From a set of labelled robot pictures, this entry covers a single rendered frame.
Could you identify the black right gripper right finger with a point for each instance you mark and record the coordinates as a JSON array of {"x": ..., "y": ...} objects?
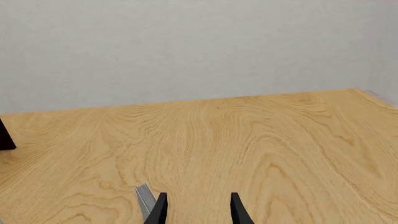
[{"x": 240, "y": 213}]

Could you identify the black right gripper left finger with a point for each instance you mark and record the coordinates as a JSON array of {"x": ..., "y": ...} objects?
[{"x": 159, "y": 211}]

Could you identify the small grey flat plate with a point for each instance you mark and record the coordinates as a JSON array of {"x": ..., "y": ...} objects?
[{"x": 145, "y": 196}]

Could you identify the dark desk caddy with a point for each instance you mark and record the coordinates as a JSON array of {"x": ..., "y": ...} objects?
[{"x": 5, "y": 138}]

